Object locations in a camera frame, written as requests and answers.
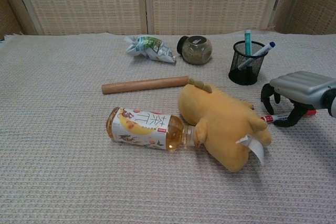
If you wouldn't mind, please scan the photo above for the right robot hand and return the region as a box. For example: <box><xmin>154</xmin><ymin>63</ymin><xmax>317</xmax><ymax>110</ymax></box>
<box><xmin>260</xmin><ymin>71</ymin><xmax>336</xmax><ymax>128</ymax></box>

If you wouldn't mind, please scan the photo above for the red marker pen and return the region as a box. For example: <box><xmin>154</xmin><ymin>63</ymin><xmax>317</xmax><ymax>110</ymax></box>
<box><xmin>260</xmin><ymin>109</ymin><xmax>317</xmax><ymax>125</ymax></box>

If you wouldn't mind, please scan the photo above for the blue capped white marker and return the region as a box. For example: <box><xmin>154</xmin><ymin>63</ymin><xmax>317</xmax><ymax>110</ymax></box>
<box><xmin>237</xmin><ymin>41</ymin><xmax>276</xmax><ymax>71</ymax></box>

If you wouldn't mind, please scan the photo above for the black mesh pen holder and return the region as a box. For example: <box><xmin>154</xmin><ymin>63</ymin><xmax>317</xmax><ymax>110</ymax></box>
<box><xmin>228</xmin><ymin>40</ymin><xmax>269</xmax><ymax>86</ymax></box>

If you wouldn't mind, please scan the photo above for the teal marker pen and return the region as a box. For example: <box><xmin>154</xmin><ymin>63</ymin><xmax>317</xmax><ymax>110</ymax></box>
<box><xmin>244</xmin><ymin>29</ymin><xmax>253</xmax><ymax>56</ymax></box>

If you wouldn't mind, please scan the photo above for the yellow plush dinosaur toy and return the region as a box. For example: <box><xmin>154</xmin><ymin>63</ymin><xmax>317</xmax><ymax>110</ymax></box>
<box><xmin>177</xmin><ymin>78</ymin><xmax>273</xmax><ymax>173</ymax></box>

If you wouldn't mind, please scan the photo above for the round glass jar black lid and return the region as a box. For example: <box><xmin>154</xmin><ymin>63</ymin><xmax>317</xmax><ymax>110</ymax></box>
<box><xmin>176</xmin><ymin>35</ymin><xmax>213</xmax><ymax>65</ymax></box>

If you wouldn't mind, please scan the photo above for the crumpled snack bag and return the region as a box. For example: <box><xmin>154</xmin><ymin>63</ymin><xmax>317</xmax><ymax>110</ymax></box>
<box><xmin>123</xmin><ymin>35</ymin><xmax>177</xmax><ymax>65</ymax></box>

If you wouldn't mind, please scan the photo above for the wooden rolling pin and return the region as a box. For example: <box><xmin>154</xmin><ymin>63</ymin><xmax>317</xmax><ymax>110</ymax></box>
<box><xmin>101</xmin><ymin>76</ymin><xmax>190</xmax><ymax>95</ymax></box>

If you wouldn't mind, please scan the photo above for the tea drink plastic bottle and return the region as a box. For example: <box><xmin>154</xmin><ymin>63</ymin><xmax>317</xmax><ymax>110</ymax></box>
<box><xmin>105</xmin><ymin>106</ymin><xmax>202</xmax><ymax>154</ymax></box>

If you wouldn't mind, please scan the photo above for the woven folding screen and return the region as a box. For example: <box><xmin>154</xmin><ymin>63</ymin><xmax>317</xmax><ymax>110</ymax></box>
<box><xmin>0</xmin><ymin>0</ymin><xmax>336</xmax><ymax>36</ymax></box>

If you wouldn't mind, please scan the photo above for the beige woven tablecloth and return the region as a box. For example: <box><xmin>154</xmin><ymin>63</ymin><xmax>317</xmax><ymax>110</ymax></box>
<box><xmin>0</xmin><ymin>30</ymin><xmax>336</xmax><ymax>224</ymax></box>

